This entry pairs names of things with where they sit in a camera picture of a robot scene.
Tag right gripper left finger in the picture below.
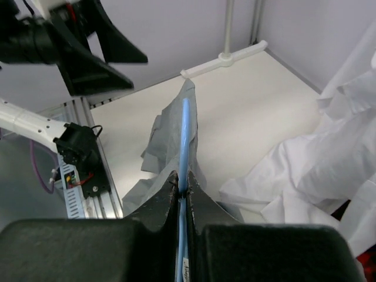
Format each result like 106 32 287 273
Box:
1 171 178 281

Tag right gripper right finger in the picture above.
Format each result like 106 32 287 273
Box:
186 173 364 281

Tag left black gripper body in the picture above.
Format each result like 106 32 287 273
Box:
1 1 97 66

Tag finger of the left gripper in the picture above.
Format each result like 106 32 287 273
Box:
49 20 133 96
88 1 148 63

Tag grey shirt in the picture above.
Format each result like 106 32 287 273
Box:
122 79 207 217

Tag light blue hanger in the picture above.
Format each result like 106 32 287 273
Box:
176 98 190 281

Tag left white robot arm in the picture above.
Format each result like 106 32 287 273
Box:
1 1 148 172

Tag white shirt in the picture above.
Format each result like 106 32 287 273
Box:
220 25 375 256

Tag red black plaid shirt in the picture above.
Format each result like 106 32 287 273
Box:
331 199 376 282

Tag white rack foot bar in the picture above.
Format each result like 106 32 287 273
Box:
180 40 268 79

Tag left rack upright pole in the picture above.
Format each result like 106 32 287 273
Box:
223 0 234 58

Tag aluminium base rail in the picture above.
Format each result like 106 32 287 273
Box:
63 98 123 219

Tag perforated cable duct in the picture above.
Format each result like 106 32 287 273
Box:
58 154 85 219

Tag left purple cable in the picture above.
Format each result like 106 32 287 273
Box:
29 139 59 194

